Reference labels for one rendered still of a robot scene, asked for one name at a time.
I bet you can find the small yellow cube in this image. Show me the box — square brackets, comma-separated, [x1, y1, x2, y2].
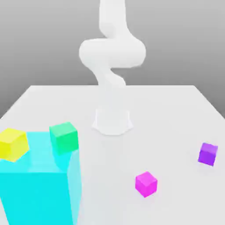
[0, 127, 30, 163]

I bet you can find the small magenta cube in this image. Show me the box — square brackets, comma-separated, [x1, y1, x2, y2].
[134, 171, 158, 199]

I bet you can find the small purple cube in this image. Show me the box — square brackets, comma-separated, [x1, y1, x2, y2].
[197, 142, 219, 167]

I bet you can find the small green cube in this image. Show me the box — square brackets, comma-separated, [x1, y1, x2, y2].
[49, 121, 80, 156]

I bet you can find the large cyan box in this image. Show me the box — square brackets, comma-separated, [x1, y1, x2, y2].
[0, 131, 83, 225]

